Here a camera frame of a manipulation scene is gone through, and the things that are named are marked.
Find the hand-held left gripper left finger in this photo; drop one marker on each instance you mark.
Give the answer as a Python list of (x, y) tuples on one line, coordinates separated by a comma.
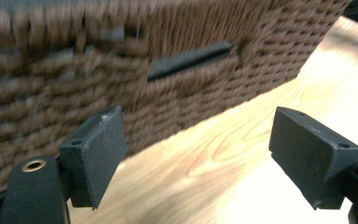
[(98, 155)]

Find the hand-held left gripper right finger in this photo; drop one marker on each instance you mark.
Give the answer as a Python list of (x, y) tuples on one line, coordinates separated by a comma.
[(310, 155)]

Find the brown woven basket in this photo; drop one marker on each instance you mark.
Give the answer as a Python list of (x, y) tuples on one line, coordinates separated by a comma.
[(74, 77)]

